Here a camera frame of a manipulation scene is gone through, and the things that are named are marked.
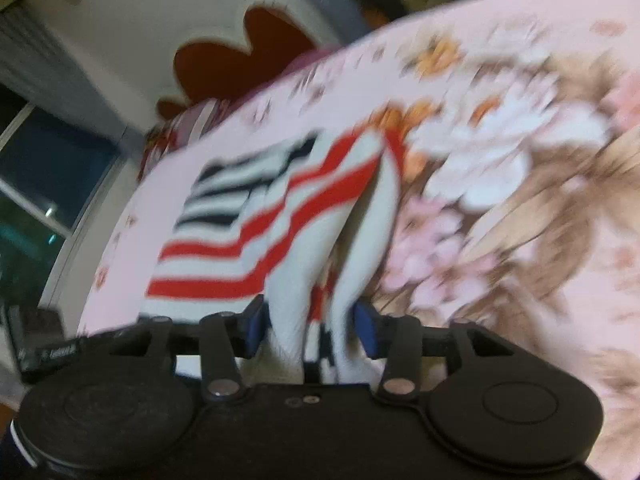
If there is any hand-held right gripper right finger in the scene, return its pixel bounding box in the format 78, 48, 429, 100
352, 298, 522, 404

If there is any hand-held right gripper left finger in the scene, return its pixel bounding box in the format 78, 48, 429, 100
107, 294, 266, 404

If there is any striped white knit sweater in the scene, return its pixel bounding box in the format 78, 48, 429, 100
144, 127, 407, 387

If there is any large dark window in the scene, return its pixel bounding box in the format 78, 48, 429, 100
0, 85, 122, 312

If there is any pink floral bedsheet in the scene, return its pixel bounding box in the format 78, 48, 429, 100
75, 0, 640, 480

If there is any striped floral pillow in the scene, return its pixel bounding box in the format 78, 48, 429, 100
139, 99, 232, 177

